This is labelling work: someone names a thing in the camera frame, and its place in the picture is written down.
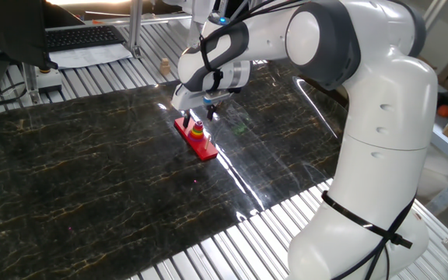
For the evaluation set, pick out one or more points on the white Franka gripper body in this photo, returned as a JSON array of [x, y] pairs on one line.
[[185, 99]]

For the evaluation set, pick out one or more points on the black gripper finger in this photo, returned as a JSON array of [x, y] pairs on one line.
[[186, 121], [211, 113]]

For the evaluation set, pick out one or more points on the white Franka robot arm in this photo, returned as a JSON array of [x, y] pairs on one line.
[[383, 116]]

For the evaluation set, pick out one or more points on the red Hanoi base with pegs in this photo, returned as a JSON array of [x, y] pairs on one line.
[[200, 149]]

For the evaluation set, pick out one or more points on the small wooden figure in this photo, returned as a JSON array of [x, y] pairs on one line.
[[165, 68]]

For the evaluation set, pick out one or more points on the white paper sheets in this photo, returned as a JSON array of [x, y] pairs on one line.
[[92, 56]]

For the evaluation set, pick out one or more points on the black marble pattern mat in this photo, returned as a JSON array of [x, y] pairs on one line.
[[92, 175]]

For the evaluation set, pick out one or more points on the black computer keyboard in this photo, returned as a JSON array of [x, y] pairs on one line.
[[80, 38]]

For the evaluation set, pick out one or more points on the white emergency stop box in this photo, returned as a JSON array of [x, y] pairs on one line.
[[51, 81]]

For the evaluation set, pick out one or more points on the black monitor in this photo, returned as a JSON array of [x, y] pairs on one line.
[[6, 31]]

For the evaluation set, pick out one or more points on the orange ball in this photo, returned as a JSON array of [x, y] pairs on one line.
[[444, 111]]

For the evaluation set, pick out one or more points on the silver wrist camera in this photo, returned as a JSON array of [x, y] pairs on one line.
[[217, 96]]

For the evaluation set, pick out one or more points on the aluminium frame rail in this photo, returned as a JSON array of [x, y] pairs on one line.
[[158, 17]]

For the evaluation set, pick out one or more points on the aluminium frame post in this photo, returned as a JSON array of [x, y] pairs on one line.
[[135, 27]]

